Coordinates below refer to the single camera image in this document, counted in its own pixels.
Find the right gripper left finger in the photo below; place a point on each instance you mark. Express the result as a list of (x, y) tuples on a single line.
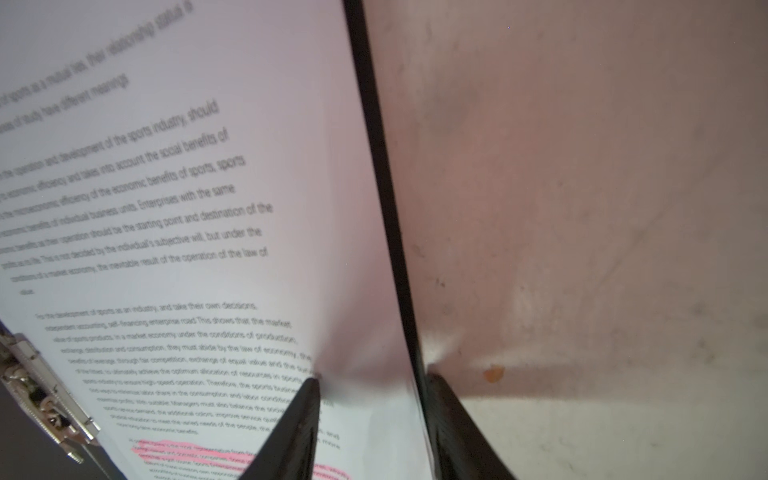
[(289, 451)]

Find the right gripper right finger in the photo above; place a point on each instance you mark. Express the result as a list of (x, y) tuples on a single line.
[(460, 450)]

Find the paper sheet pink highlight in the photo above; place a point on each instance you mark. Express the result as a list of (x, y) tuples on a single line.
[(180, 210)]

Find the white RAY file folder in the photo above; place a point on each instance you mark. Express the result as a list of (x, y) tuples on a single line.
[(384, 192)]

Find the metal folder clip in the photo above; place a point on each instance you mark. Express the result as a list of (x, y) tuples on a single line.
[(43, 397)]

